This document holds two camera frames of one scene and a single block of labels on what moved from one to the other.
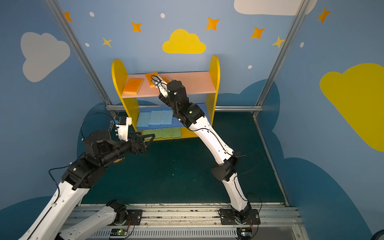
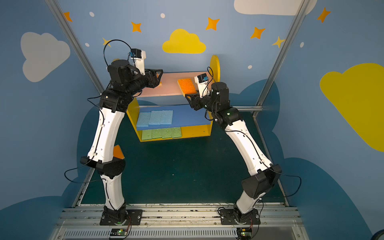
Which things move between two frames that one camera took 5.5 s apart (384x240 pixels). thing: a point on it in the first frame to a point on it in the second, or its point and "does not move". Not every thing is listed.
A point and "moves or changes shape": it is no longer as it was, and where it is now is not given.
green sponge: (157, 132) does not move
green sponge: (148, 131) does not move
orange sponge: (148, 76) moves or changes shape
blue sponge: (166, 117) does not move
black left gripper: (137, 143) to (151, 78)
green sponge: (167, 133) does not move
